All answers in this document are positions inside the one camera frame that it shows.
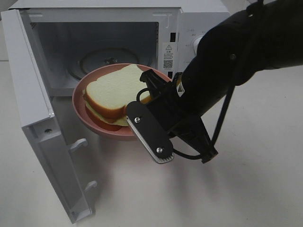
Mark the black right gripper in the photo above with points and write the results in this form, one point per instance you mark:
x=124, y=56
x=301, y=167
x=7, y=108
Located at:
x=163, y=118

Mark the toast sandwich with lettuce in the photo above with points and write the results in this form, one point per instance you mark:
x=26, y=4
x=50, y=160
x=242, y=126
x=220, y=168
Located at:
x=106, y=98

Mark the pink round plate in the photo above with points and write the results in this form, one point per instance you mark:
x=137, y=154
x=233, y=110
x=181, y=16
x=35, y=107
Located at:
x=123, y=133

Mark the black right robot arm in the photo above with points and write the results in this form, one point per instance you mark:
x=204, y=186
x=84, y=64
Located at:
x=261, y=37

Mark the white warning label sticker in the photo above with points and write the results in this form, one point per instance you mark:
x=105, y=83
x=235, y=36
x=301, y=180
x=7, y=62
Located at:
x=168, y=55

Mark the upper white power knob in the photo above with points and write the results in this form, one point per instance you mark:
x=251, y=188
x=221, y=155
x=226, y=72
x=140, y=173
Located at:
x=196, y=43

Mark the glass microwave turntable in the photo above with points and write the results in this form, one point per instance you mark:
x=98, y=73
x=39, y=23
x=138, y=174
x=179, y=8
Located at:
x=82, y=63

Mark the white microwave oven body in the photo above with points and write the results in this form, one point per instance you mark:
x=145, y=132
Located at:
x=66, y=27

